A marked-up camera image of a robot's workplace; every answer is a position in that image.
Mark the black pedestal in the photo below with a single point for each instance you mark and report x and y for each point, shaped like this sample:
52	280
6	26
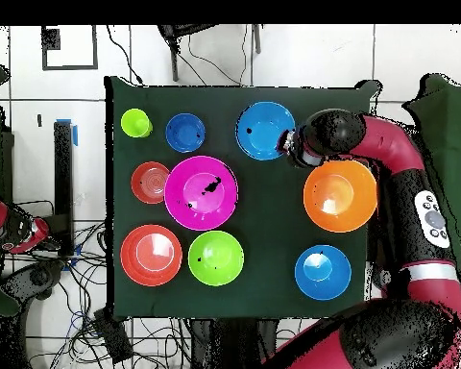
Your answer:
234	346

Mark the large orange plastic bowl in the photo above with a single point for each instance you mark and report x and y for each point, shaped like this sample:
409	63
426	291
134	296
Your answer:
340	196

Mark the lime green plastic bowl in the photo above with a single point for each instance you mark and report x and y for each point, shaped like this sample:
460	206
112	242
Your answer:
216	265

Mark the wide red-orange plastic bowl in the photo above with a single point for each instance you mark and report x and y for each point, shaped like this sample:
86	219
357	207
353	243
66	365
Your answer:
151	255

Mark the black power brick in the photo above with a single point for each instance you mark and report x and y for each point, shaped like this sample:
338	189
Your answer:
113	338

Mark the blue tape strip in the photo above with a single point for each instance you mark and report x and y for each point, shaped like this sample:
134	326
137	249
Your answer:
75	135

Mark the black camera tripod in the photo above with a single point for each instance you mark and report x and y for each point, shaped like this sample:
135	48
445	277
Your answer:
174	65

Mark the black square floor frame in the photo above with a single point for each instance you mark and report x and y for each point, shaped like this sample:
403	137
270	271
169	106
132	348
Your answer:
50	38

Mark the small black floor marker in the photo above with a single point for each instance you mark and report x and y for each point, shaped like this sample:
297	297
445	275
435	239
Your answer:
39	120

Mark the small red-orange plastic bowl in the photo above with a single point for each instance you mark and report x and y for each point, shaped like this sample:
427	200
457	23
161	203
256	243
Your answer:
150	182

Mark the small dark blue bowl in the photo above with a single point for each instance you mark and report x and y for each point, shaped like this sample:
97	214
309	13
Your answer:
185	132

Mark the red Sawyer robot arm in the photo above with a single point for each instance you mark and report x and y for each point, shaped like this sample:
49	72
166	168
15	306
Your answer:
392	142

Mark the large pink plastic bowl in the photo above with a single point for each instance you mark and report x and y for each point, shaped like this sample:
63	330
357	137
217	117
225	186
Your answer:
192	207

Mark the light blue plastic bowl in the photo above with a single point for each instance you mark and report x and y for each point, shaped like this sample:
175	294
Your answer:
322	273
263	130

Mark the black round floor stand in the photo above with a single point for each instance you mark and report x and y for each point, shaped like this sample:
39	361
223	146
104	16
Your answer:
34	276

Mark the lime green plastic cup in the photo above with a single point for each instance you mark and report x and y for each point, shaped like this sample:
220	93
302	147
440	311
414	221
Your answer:
132	121

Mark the long black bar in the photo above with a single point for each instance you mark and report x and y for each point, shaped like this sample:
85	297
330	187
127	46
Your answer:
63	192

